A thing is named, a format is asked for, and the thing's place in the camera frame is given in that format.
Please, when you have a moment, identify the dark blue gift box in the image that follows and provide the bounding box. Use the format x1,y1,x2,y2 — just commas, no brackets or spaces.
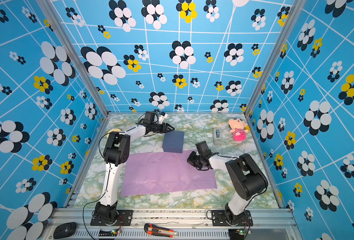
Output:
162,131,185,153

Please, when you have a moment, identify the purple wrapping paper sheet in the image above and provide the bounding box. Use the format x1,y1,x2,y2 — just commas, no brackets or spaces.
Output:
121,150,217,197

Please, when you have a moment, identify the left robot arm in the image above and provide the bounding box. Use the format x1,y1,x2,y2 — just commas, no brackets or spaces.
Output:
91,111,175,226

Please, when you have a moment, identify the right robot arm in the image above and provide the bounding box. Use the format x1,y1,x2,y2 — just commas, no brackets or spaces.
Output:
187,141,269,227

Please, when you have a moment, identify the small grey white device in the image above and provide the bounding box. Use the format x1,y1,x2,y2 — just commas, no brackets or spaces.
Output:
213,128,223,145

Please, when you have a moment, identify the yellow round sponge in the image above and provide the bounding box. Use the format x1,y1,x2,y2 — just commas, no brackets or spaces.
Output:
108,129,121,133

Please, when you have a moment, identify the pink plush doll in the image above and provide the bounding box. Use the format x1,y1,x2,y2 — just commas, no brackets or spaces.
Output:
228,118,250,142

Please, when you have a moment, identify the orange black utility knife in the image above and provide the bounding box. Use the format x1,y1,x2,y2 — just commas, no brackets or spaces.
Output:
144,224,178,238

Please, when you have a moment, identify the right small circuit board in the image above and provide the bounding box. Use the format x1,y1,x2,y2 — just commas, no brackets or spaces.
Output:
228,229,247,240

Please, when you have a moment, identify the small circuit board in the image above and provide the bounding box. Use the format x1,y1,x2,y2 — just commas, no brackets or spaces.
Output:
99,230,120,237
228,229,247,240

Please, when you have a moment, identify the left small circuit board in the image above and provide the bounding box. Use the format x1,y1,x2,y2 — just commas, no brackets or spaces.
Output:
99,230,120,237

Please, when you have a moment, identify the black computer mouse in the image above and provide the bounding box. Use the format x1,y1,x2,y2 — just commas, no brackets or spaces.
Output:
53,222,77,240

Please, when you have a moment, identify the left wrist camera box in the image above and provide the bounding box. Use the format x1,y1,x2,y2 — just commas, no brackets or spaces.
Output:
157,112,168,124

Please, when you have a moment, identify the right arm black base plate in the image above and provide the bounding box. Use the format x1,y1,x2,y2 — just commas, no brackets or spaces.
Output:
211,210,254,227

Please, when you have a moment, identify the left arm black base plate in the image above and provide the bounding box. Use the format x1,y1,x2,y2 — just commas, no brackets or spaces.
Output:
90,210,134,226

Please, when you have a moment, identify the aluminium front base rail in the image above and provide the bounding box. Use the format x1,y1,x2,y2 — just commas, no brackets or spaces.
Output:
41,208,302,240

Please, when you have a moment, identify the aluminium frame post left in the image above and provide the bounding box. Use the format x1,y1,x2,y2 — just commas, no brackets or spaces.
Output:
37,1,109,118

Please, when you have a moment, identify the aluminium frame post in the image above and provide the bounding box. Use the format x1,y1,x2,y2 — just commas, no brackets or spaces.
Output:
245,0,306,119
37,1,109,118

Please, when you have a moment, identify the aluminium frame post right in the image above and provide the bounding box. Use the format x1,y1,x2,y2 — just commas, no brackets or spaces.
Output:
245,0,306,119

